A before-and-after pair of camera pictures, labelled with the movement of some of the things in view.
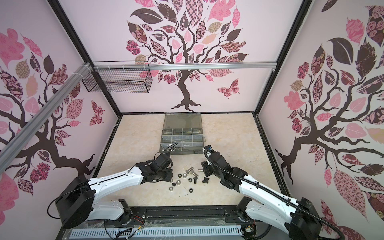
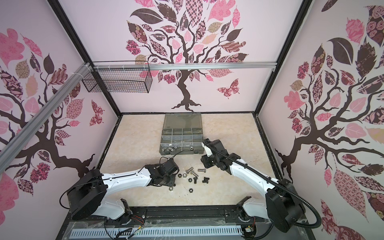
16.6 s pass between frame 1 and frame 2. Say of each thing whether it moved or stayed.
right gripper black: moved
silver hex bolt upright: stayed
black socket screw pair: stayed
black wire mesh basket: stayed
